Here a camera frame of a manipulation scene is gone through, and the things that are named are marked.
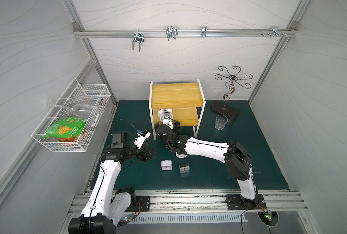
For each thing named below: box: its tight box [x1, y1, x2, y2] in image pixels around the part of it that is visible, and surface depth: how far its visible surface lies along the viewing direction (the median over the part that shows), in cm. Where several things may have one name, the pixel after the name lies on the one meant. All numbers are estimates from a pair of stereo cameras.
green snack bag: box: [40, 117, 88, 139], surface depth 56 cm
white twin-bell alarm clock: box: [157, 108, 174, 123], surface depth 83 cm
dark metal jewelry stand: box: [211, 65, 254, 126], surface depth 97 cm
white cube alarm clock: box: [161, 159, 173, 171], surface depth 84 cm
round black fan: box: [257, 211, 279, 227], surface depth 73 cm
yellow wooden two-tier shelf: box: [148, 79, 207, 141], surface depth 80 cm
